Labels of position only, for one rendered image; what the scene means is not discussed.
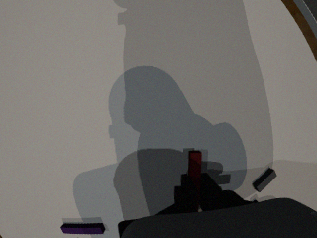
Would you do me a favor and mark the dark grey rectangular rod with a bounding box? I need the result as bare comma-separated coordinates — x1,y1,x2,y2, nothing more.
253,168,276,192

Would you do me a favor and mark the dark red rod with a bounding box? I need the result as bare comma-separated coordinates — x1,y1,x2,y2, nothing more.
188,151,202,212

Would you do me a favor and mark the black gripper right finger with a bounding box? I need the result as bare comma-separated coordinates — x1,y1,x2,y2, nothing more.
199,173,256,211

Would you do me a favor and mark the dark purple rod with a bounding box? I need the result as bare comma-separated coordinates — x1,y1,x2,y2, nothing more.
60,223,105,234

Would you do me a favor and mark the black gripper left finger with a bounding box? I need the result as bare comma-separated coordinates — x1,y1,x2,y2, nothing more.
118,174,197,238

